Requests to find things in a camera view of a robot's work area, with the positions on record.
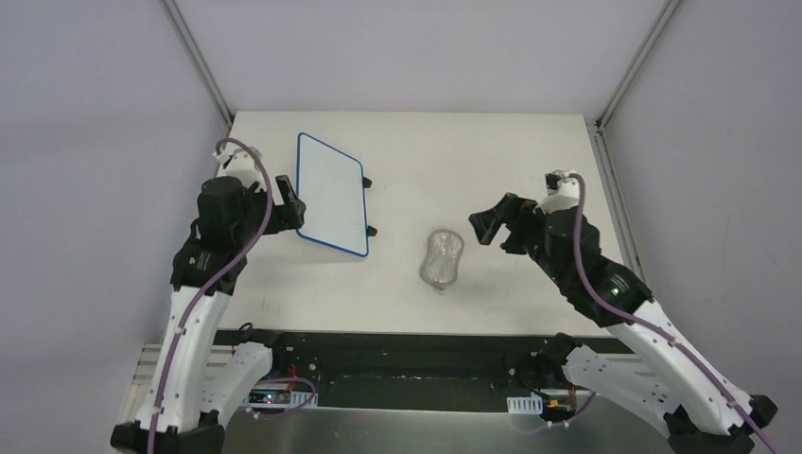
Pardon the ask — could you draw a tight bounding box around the blue-framed small whiteboard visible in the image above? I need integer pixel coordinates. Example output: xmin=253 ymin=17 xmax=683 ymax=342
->
xmin=296 ymin=132 xmax=369 ymax=258

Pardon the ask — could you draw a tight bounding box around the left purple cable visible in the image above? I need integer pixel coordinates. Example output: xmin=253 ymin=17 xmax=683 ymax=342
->
xmin=145 ymin=137 xmax=318 ymax=454

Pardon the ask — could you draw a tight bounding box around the right side aluminium rail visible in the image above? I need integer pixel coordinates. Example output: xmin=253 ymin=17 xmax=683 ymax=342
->
xmin=584 ymin=118 xmax=649 ymax=284

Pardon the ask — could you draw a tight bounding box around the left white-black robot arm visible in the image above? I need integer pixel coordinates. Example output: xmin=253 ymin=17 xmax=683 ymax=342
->
xmin=110 ymin=175 xmax=305 ymax=453

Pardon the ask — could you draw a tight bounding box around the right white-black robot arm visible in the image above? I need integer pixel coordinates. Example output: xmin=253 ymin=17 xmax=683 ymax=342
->
xmin=469 ymin=193 xmax=777 ymax=453

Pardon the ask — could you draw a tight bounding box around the front aluminium frame rail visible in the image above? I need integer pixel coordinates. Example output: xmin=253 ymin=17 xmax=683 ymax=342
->
xmin=132 ymin=342 xmax=698 ymax=397

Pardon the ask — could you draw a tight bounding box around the aluminium frame post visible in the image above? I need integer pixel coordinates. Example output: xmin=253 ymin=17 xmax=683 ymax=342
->
xmin=158 ymin=0 xmax=235 ymax=131
xmin=595 ymin=0 xmax=685 ymax=133

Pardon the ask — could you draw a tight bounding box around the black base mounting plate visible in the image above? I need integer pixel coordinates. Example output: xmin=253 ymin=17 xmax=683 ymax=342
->
xmin=213 ymin=330 xmax=664 ymax=415

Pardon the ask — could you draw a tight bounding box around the right aluminium frame post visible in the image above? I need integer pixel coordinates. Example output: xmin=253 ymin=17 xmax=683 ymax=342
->
xmin=595 ymin=0 xmax=685 ymax=133

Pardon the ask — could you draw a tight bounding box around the white cable duct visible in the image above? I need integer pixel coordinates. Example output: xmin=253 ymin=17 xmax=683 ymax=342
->
xmin=250 ymin=392 xmax=320 ymax=410
xmin=506 ymin=393 xmax=544 ymax=415

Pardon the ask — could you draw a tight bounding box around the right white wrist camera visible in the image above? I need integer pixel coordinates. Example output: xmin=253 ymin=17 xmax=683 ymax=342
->
xmin=538 ymin=169 xmax=580 ymax=214

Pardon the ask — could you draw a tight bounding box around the left aluminium frame post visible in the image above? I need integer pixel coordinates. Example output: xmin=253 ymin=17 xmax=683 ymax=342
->
xmin=158 ymin=0 xmax=235 ymax=131

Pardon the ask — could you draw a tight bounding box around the left white cable duct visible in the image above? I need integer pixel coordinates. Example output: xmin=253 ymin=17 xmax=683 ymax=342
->
xmin=250 ymin=392 xmax=320 ymax=410

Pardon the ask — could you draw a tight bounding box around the right white cable duct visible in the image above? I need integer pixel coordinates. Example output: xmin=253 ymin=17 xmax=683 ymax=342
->
xmin=506 ymin=393 xmax=544 ymax=415

